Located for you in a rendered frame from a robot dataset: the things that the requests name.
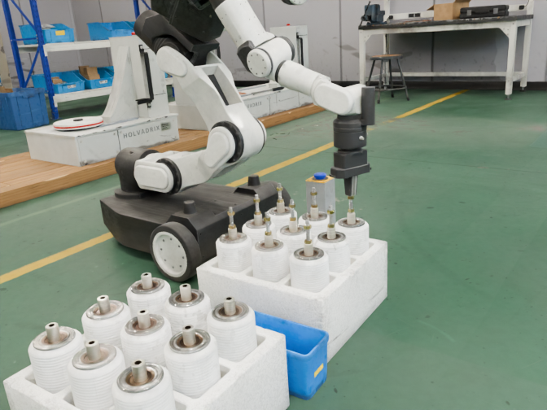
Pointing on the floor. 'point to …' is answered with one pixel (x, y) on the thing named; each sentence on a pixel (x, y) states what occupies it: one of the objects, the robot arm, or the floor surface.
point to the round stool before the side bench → (390, 74)
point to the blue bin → (300, 354)
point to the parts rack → (54, 50)
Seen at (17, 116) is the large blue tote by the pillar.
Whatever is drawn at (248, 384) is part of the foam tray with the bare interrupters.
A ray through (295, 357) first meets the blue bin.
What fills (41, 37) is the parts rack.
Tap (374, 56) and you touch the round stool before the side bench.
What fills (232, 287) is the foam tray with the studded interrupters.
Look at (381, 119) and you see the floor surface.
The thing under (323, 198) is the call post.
